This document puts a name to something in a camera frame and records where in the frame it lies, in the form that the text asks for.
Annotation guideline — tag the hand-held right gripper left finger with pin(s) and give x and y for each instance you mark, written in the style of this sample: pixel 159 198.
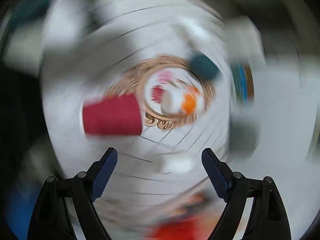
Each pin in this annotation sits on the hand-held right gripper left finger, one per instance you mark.
pixel 105 173

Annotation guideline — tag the orange cup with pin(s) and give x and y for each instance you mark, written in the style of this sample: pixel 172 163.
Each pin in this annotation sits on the orange cup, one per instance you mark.
pixel 189 103

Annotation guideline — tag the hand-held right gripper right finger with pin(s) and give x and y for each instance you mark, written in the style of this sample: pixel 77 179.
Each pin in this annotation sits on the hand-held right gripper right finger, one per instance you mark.
pixel 217 173

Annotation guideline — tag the teal cup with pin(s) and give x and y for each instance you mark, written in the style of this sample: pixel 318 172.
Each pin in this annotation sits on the teal cup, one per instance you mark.
pixel 204 67

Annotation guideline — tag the floral patterned plate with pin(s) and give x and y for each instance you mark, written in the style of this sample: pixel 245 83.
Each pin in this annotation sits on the floral patterned plate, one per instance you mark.
pixel 172 97

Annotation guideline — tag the red orange object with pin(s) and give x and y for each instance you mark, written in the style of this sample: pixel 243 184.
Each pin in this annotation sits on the red orange object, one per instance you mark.
pixel 180 226

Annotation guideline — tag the striped colourful object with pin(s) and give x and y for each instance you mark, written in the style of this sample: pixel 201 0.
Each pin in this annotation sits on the striped colourful object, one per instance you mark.
pixel 241 85

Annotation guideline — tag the red cup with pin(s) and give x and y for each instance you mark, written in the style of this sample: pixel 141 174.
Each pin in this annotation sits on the red cup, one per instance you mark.
pixel 111 116

